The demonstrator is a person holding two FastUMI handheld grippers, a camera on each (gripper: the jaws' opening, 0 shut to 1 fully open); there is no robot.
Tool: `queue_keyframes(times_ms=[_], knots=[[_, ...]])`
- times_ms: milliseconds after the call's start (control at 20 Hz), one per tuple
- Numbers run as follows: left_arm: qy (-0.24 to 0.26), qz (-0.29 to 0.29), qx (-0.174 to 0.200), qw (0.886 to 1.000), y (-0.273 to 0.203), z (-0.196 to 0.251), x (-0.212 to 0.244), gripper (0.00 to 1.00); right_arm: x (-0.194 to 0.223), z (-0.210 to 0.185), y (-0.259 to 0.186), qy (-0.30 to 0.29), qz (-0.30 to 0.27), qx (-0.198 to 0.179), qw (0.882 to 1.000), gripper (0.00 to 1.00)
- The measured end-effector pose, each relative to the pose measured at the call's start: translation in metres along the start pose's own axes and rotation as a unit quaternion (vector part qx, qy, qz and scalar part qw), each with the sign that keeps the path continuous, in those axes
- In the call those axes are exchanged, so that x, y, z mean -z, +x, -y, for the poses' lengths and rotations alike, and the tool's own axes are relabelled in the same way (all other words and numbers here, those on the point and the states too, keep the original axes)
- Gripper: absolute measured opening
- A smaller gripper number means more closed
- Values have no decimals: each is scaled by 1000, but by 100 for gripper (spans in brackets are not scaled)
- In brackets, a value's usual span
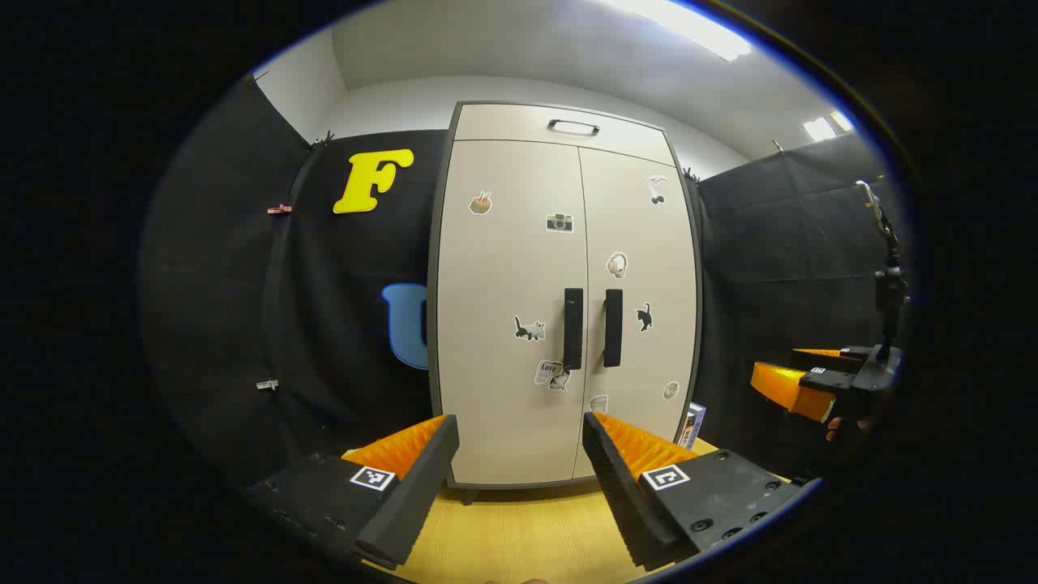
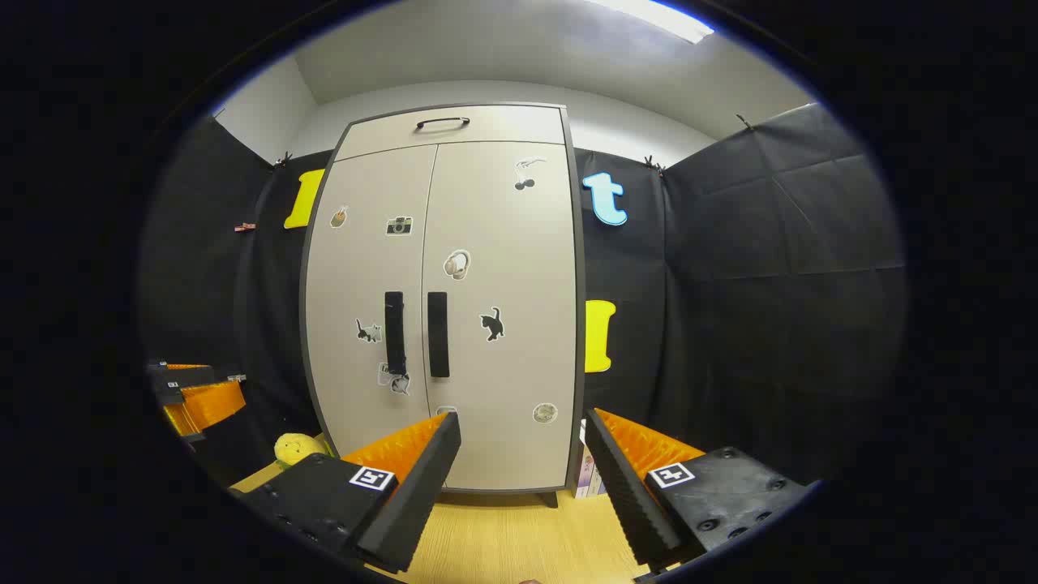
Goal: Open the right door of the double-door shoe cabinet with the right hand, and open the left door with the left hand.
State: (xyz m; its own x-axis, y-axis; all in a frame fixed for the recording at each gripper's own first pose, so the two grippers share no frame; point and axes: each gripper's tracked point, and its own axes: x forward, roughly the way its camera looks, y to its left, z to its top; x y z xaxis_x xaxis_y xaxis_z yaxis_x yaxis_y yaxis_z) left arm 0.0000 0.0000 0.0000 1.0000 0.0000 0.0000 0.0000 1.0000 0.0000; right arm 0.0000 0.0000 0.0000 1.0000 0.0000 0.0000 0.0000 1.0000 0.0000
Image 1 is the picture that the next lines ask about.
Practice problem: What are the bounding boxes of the black cabinet door handle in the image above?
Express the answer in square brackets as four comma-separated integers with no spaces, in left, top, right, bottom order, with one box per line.
[564,288,585,371]
[603,289,624,368]

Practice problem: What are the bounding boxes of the black backdrop cloth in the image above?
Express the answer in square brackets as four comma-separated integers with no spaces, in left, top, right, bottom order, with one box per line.
[696,132,913,479]
[139,73,448,492]

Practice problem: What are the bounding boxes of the small ceiling light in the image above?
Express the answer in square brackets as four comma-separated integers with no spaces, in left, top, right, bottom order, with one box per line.
[803,109,855,143]

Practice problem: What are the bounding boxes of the white double-door shoe cabinet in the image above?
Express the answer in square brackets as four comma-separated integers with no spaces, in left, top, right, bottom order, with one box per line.
[427,101,705,505]

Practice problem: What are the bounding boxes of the blue and white box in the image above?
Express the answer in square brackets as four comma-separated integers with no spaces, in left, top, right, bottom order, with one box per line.
[680,401,706,449]

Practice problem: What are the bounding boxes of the long ceiling light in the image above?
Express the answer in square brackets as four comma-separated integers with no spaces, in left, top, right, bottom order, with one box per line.
[600,0,755,62]

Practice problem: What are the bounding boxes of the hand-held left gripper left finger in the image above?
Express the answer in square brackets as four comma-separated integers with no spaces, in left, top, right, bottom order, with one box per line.
[243,414,461,570]

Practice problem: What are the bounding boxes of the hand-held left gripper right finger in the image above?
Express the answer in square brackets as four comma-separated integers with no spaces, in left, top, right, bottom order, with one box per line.
[581,411,821,570]

